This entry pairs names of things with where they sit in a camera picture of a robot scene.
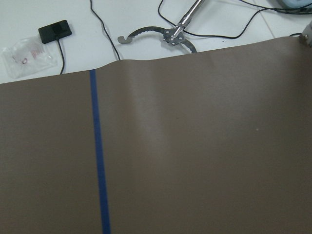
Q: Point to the small black square device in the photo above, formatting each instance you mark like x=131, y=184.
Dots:
x=54, y=31

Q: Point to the brown paper table mat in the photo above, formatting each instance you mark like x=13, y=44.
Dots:
x=217, y=142

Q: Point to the pink green stick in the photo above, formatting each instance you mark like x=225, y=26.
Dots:
x=172, y=36

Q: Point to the clear plastic bag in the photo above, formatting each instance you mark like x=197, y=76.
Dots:
x=26, y=57

